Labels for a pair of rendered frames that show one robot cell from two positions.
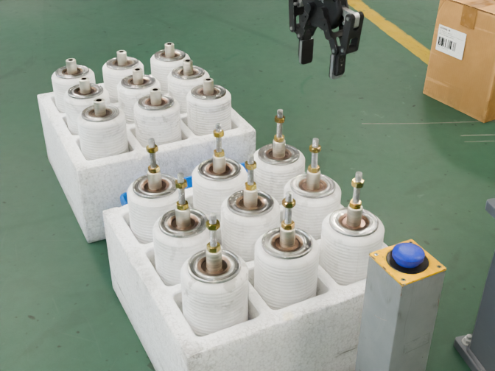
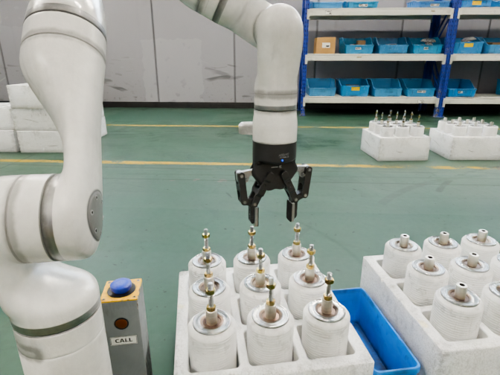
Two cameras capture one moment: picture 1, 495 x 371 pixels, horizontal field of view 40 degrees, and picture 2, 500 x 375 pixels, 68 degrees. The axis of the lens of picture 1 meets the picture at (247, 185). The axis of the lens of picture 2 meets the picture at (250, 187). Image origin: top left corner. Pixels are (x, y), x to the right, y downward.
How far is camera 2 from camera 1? 132 cm
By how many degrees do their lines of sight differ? 94
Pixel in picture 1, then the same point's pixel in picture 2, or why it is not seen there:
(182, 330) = not seen: hidden behind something
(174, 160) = (394, 305)
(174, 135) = (413, 295)
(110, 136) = (386, 256)
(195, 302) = not seen: hidden behind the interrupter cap
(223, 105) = (443, 307)
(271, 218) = (242, 290)
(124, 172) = (376, 282)
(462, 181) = not seen: outside the picture
